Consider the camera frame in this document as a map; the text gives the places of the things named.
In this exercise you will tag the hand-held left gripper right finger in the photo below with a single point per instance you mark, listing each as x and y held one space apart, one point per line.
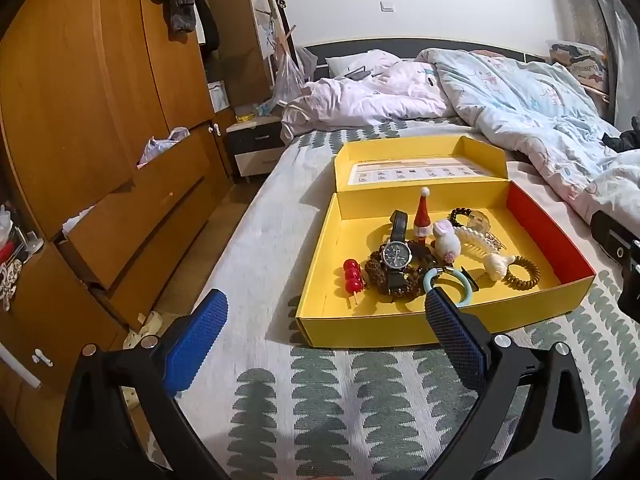
455 340

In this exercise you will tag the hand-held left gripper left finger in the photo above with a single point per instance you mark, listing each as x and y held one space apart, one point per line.
200 340

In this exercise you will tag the white pink plush hair clip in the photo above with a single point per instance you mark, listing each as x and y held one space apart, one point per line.
446 242

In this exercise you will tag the pearl hair claw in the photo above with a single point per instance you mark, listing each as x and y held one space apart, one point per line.
475 240

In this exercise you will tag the purple charm with gold clasp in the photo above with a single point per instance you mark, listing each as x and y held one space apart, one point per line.
496 243

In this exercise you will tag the red bead hair stick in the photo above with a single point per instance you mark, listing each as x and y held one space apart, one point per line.
352 275

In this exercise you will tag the yellow cardboard box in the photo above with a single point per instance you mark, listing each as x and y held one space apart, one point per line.
350 220

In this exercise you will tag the white power strip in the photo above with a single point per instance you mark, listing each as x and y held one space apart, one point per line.
145 327

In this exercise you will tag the white flower hair clip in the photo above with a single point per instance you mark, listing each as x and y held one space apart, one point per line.
497 265

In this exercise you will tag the black cloth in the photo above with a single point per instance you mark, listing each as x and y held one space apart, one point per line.
625 137

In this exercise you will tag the red santa hat clip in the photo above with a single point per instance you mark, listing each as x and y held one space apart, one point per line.
422 217

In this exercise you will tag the light blue printed quilt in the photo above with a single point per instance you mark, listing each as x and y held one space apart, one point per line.
520 105

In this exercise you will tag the white plastic bag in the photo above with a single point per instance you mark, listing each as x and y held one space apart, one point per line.
160 145

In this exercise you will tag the dark wooden nightstand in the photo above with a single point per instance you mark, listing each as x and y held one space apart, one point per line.
252 142

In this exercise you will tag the white crumpled blanket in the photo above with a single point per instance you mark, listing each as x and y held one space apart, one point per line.
360 100

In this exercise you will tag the wooden wardrobe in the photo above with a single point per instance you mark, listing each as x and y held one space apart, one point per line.
75 110

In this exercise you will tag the clear plastic bag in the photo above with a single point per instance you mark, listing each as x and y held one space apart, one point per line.
289 77

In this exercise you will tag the white pillow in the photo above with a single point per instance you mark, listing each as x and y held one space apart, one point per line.
345 62

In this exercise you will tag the dark bed headboard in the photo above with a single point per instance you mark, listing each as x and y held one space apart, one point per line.
320 52

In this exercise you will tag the black hanging garment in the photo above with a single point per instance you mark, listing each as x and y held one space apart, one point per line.
207 20

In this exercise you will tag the wooden coat rack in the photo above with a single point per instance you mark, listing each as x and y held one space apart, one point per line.
272 15

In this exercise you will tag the white wall switch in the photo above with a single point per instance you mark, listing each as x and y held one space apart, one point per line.
388 7

